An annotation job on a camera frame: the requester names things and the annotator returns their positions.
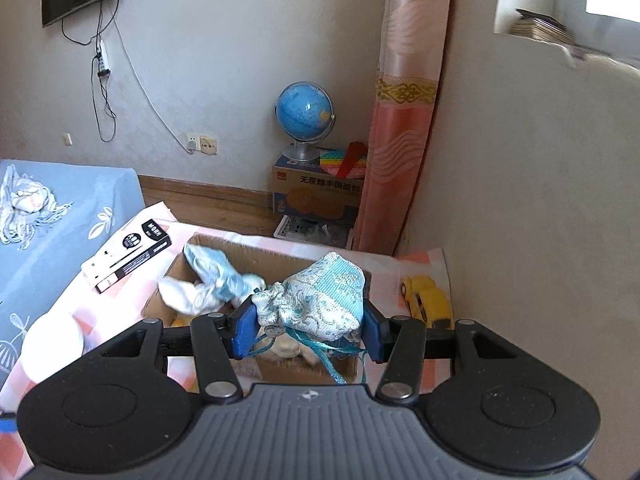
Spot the flat printed box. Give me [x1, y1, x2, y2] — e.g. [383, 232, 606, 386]
[273, 215, 358, 250]

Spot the yellow toy car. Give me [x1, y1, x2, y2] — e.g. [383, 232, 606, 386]
[399, 275, 455, 330]

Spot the stack of books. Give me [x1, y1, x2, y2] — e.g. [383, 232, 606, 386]
[510, 7, 616, 68]

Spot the brown cardboard box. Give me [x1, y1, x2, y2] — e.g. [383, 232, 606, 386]
[141, 234, 373, 386]

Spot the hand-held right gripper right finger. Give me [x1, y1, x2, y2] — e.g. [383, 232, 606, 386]
[361, 300, 518, 403]

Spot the printed brown cardboard carton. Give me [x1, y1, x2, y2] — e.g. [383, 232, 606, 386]
[271, 152, 366, 218]

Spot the white cable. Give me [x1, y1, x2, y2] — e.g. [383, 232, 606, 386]
[107, 0, 193, 153]

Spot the black cable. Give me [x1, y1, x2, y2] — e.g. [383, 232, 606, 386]
[62, 2, 118, 143]

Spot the white and blue fringed scarf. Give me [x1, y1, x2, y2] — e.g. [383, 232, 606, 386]
[0, 165, 73, 251]

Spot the black and white pen box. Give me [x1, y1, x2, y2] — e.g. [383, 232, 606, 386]
[81, 218, 172, 296]

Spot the white knotted cloth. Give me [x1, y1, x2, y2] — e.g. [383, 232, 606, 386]
[157, 276, 236, 318]

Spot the pink patterned curtain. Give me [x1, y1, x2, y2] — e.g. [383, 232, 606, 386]
[352, 0, 456, 257]

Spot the pale yellow drawstring pouch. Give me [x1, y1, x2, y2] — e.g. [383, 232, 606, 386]
[252, 332, 323, 367]

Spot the blue desk globe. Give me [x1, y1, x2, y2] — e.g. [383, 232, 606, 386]
[274, 81, 335, 162]

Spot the blue brocade tassel pouch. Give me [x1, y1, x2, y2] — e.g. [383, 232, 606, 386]
[250, 252, 368, 386]

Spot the bed with blue floral sheet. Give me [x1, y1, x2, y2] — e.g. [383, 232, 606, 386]
[0, 159, 147, 386]

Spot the light blue cloth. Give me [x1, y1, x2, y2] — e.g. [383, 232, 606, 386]
[183, 242, 256, 306]

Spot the white round soft toy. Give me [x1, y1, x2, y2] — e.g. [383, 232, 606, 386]
[22, 310, 87, 386]

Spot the rainbow pop bubble toy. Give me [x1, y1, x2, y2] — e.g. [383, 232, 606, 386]
[312, 147, 368, 177]

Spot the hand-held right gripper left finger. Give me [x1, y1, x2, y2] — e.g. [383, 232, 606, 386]
[100, 297, 260, 402]

